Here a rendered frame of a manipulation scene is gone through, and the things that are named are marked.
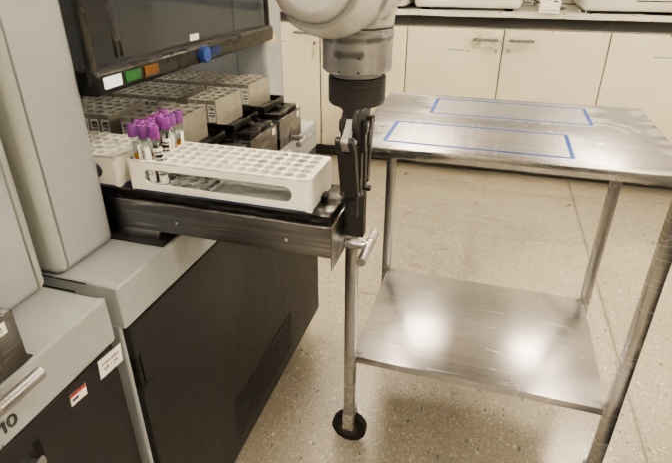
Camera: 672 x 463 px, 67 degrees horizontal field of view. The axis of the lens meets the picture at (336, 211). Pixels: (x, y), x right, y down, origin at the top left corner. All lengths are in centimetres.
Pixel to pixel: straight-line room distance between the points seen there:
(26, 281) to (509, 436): 122
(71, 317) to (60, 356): 5
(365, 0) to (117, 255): 55
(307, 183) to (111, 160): 32
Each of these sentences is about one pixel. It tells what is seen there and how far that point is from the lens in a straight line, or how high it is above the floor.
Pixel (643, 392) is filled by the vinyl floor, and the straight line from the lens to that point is 181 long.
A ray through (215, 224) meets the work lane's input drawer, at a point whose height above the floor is 78.
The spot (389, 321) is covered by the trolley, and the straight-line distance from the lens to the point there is 137.
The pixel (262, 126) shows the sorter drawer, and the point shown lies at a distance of 110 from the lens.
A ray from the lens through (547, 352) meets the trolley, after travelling 137.
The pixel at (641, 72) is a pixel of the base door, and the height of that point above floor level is 63.
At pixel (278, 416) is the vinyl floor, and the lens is 152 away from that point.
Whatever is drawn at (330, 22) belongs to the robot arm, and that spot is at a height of 109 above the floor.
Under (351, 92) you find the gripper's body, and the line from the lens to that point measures 65.
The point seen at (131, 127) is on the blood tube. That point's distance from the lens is 80.
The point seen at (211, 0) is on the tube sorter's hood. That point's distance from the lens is 106.
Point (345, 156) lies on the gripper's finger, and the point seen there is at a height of 91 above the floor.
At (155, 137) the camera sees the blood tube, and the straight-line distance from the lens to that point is 78.
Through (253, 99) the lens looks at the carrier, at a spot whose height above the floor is 84.
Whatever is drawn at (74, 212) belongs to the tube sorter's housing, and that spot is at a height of 81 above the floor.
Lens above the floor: 113
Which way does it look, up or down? 26 degrees down
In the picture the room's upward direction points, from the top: straight up
